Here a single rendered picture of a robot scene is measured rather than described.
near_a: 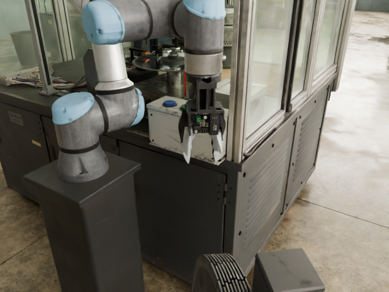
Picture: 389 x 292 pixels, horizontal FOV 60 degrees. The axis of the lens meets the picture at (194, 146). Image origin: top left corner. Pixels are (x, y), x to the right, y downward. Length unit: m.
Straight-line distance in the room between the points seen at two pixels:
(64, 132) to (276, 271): 0.74
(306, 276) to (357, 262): 1.57
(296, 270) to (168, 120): 0.80
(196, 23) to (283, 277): 0.44
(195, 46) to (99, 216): 0.61
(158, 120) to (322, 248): 1.20
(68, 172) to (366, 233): 1.65
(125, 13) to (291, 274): 0.50
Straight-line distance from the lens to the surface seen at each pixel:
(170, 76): 1.51
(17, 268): 1.97
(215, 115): 0.68
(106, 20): 0.64
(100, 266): 1.16
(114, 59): 1.02
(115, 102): 1.02
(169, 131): 1.13
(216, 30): 0.65
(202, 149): 1.08
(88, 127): 0.99
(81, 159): 1.02
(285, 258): 0.42
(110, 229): 1.12
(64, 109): 0.98
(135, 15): 0.67
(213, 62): 0.66
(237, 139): 1.06
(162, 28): 0.70
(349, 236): 2.11
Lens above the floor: 1.29
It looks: 27 degrees down
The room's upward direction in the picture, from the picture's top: straight up
